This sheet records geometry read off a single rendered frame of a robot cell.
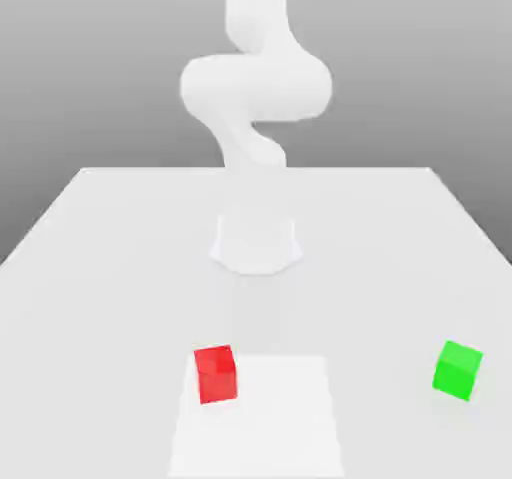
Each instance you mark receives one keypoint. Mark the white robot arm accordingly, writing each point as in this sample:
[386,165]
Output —
[256,87]

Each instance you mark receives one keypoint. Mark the small red cube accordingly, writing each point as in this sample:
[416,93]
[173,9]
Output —
[216,377]

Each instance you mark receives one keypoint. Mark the small green cube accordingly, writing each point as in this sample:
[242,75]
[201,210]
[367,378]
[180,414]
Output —
[456,371]

